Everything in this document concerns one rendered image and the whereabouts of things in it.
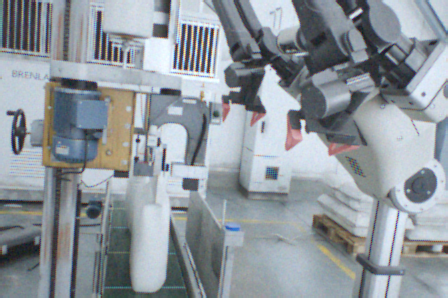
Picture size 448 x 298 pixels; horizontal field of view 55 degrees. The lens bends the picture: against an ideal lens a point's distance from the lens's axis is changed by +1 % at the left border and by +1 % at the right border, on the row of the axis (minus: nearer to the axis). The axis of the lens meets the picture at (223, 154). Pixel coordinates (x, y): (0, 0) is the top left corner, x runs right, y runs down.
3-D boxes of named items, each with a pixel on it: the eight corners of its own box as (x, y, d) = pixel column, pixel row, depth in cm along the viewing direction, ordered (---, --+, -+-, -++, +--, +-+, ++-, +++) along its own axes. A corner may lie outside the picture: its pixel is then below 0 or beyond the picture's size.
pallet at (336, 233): (460, 257, 422) (463, 243, 420) (352, 256, 390) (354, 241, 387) (405, 228, 500) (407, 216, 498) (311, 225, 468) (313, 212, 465)
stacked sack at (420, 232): (468, 246, 418) (471, 231, 416) (408, 244, 403) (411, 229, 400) (437, 231, 459) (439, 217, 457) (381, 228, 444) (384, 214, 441)
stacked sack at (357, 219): (416, 232, 402) (419, 217, 400) (354, 231, 384) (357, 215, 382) (387, 218, 442) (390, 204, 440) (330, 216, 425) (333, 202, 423)
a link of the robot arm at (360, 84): (384, 83, 71) (362, 60, 74) (358, 92, 68) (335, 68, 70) (362, 110, 77) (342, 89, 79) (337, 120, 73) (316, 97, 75)
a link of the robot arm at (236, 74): (256, 40, 128) (239, 56, 135) (227, 42, 121) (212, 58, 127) (271, 75, 126) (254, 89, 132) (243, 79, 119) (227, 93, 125)
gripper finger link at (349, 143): (304, 138, 89) (324, 108, 82) (334, 142, 91) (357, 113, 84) (310, 164, 85) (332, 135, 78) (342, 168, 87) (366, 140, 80)
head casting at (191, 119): (205, 166, 173) (213, 94, 168) (144, 162, 167) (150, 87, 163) (193, 153, 202) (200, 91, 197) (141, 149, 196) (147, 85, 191)
